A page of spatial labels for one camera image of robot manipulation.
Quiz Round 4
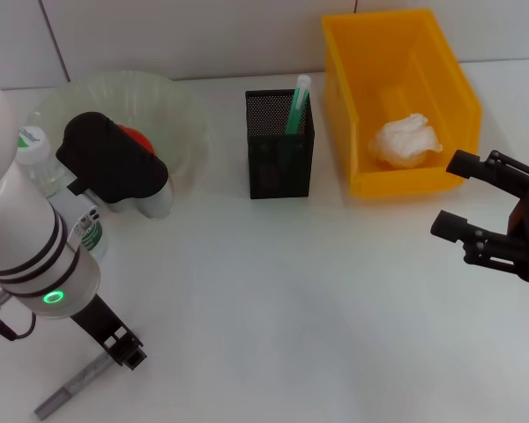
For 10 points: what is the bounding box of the yellow plastic bin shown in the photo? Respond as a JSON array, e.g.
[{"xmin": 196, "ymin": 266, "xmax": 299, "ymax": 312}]
[{"xmin": 321, "ymin": 7, "xmax": 485, "ymax": 197}]

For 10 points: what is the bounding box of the clear green-label water bottle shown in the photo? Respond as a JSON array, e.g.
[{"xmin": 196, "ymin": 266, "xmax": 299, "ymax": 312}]
[{"xmin": 16, "ymin": 125, "xmax": 109, "ymax": 261}]

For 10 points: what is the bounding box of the grey marker pen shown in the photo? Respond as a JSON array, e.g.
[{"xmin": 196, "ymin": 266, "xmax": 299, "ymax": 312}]
[{"xmin": 34, "ymin": 352, "xmax": 118, "ymax": 419}]

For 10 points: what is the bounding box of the black mesh pen holder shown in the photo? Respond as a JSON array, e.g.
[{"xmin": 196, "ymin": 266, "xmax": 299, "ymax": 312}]
[{"xmin": 244, "ymin": 88, "xmax": 315, "ymax": 200}]

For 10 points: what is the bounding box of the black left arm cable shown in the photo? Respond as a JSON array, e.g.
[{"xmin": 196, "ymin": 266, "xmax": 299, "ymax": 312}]
[{"xmin": 0, "ymin": 313, "xmax": 37, "ymax": 342}]

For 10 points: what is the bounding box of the white paper ball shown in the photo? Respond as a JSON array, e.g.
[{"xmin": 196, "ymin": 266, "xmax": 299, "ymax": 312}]
[{"xmin": 368, "ymin": 112, "xmax": 444, "ymax": 169}]

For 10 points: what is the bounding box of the red-orange toy orange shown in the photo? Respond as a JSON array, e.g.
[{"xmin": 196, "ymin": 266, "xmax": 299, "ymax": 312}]
[{"xmin": 116, "ymin": 124, "xmax": 154, "ymax": 153}]

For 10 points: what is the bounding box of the mint green pen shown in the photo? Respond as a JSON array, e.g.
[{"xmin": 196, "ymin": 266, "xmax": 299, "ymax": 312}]
[{"xmin": 284, "ymin": 74, "xmax": 312, "ymax": 136}]

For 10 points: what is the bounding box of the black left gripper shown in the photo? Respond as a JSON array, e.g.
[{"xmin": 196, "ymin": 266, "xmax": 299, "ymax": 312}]
[{"xmin": 69, "ymin": 293, "xmax": 148, "ymax": 371}]

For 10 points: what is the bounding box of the green glass fruit plate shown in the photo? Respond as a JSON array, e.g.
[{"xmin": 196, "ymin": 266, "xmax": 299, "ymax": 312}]
[{"xmin": 25, "ymin": 70, "xmax": 211, "ymax": 204}]

